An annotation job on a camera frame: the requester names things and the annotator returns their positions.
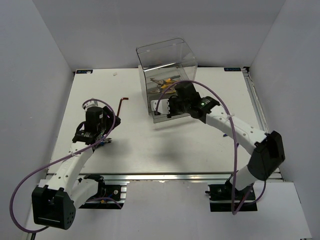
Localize yellow long-nose pliers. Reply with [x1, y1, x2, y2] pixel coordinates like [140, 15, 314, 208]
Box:
[147, 87, 176, 94]

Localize orange black pliers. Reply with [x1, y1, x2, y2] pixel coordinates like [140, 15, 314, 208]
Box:
[157, 79, 177, 90]

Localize blue cutters left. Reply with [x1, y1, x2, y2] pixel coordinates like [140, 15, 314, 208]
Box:
[96, 137, 112, 148]

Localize blue label corner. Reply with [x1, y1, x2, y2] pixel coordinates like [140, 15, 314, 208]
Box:
[75, 69, 93, 75]
[223, 67, 242, 72]

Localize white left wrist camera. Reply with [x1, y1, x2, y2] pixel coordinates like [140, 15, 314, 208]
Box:
[81, 98, 98, 112]

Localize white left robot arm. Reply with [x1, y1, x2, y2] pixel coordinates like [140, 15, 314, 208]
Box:
[31, 103, 121, 230]

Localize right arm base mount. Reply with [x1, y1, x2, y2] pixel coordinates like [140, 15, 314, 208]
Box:
[203, 178, 258, 213]

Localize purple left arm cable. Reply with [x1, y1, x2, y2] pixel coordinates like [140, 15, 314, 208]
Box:
[9, 99, 125, 233]

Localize clear plastic drawer organizer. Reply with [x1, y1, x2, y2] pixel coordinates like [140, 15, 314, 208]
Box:
[136, 37, 198, 124]

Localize blue label left corner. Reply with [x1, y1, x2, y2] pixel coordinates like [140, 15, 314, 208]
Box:
[75, 69, 93, 75]

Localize blue label right corner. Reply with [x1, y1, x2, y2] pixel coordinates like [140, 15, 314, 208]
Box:
[223, 67, 242, 72]

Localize yellow needle-nose pliers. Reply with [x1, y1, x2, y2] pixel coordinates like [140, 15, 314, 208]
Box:
[150, 75, 181, 87]

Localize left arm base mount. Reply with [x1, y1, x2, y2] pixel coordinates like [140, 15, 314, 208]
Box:
[76, 174, 127, 210]

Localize brown hex key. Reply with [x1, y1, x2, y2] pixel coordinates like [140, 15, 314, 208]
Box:
[116, 97, 129, 118]

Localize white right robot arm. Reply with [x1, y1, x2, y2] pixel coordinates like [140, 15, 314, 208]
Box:
[167, 81, 285, 200]

